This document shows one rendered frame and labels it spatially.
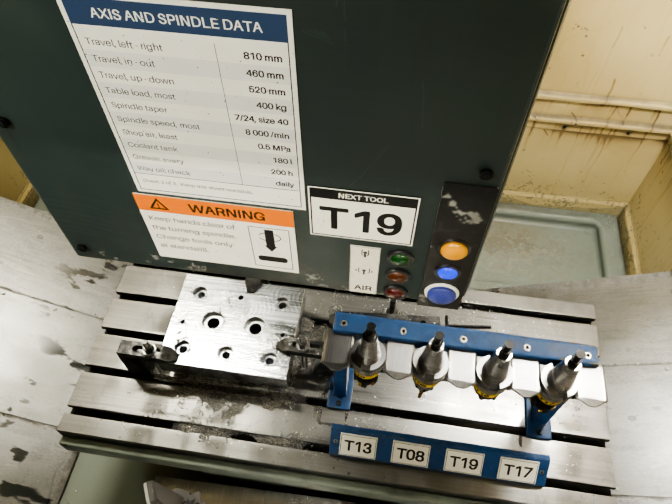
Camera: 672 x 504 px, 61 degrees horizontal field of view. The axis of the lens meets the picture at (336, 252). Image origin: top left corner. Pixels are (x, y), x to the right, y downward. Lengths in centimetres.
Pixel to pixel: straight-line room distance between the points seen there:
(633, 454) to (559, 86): 96
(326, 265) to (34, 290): 136
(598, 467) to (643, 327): 46
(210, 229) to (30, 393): 123
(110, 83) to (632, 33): 140
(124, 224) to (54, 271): 127
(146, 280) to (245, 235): 100
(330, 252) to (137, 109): 23
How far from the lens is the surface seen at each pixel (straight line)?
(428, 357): 99
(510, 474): 131
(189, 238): 61
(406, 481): 130
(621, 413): 161
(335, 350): 104
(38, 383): 177
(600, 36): 168
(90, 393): 146
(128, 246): 67
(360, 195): 50
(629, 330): 171
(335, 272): 61
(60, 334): 181
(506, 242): 203
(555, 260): 203
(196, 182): 54
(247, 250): 60
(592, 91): 178
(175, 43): 44
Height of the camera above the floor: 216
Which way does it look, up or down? 55 degrees down
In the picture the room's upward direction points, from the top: straight up
